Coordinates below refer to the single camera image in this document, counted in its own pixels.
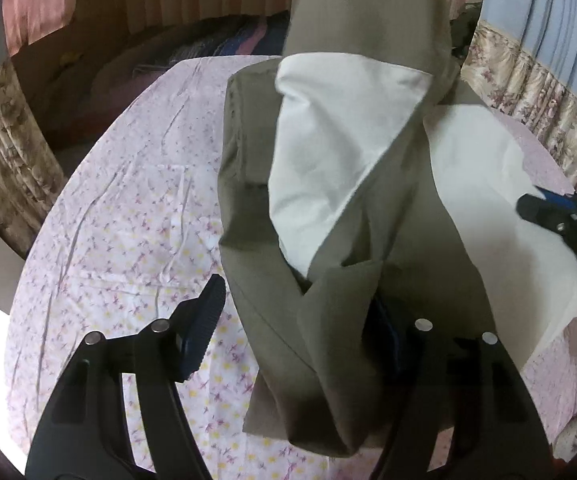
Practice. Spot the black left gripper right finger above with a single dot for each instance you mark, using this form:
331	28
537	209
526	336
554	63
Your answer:
458	407

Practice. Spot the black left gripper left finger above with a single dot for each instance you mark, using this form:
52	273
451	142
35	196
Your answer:
115	411

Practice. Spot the khaki and white garment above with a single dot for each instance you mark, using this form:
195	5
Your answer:
357	167

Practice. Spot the dark clothes pile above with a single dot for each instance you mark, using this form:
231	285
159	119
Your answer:
463	28

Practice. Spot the blue floral curtain right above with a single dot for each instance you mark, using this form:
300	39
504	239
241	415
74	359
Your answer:
522	61

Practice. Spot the pink floral bed sheet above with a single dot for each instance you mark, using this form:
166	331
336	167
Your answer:
134	232

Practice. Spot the brown wooden headboard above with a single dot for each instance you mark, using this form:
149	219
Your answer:
57	71

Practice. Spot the blue pink striped blanket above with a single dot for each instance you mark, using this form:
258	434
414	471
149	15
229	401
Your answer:
236	34

